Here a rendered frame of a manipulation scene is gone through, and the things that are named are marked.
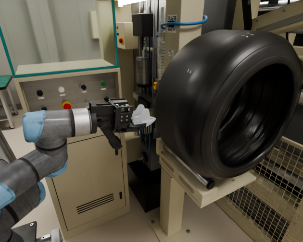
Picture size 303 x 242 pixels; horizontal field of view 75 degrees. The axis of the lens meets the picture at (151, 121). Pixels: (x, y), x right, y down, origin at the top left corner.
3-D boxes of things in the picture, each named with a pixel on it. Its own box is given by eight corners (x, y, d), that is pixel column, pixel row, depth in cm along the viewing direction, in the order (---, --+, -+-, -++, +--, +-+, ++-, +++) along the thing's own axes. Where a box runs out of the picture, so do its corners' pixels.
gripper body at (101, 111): (136, 106, 55) (92, 109, 49) (133, 133, 59) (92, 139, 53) (126, 97, 61) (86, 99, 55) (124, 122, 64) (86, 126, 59)
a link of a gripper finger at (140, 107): (157, 105, 63) (130, 107, 59) (154, 122, 66) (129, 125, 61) (152, 102, 65) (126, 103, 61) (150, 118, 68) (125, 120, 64)
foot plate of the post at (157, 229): (147, 221, 167) (147, 219, 166) (174, 208, 178) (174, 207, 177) (164, 250, 146) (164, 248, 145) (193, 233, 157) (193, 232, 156)
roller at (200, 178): (163, 149, 110) (163, 142, 108) (170, 147, 112) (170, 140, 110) (207, 191, 82) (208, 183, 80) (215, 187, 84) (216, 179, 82)
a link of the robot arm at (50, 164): (20, 178, 53) (13, 147, 47) (55, 155, 62) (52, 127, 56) (42, 192, 51) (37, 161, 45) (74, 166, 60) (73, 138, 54)
